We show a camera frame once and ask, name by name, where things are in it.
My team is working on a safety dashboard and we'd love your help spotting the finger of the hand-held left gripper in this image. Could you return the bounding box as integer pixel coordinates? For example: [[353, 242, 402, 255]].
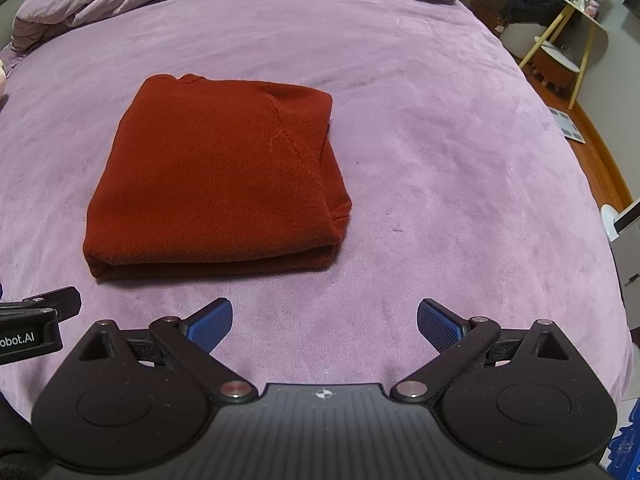
[[21, 286, 83, 320]]

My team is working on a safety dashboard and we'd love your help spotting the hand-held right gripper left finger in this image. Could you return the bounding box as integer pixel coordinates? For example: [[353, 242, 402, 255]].
[[75, 297, 260, 405]]

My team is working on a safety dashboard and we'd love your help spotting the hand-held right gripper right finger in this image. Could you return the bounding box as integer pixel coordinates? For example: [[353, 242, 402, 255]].
[[390, 297, 572, 405]]

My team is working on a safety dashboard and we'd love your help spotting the red knit sweater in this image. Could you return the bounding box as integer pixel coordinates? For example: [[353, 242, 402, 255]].
[[82, 74, 353, 281]]

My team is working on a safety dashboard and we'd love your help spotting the person's left forearm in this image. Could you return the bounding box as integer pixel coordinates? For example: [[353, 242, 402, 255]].
[[0, 390, 51, 480]]

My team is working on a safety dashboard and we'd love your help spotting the dark clothes pile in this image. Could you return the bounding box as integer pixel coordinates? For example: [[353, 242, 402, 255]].
[[501, 0, 568, 27]]

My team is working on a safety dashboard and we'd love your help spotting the purple bed sheet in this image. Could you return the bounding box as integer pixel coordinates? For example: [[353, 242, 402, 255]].
[[0, 0, 633, 413]]

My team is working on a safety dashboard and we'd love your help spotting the grey and white box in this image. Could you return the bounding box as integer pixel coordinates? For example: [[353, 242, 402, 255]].
[[600, 199, 640, 333]]

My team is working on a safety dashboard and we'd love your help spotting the blue printed box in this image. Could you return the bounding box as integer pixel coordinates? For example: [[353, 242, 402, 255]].
[[597, 422, 640, 480]]

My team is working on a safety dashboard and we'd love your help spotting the grey floor scale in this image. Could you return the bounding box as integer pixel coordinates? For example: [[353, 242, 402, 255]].
[[545, 106, 587, 144]]

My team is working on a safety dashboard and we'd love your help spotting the round white-topped stool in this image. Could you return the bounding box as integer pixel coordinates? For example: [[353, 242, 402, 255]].
[[529, 42, 584, 95]]

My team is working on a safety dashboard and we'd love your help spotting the yellow side table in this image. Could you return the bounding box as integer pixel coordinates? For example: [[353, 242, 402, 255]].
[[518, 0, 609, 112]]

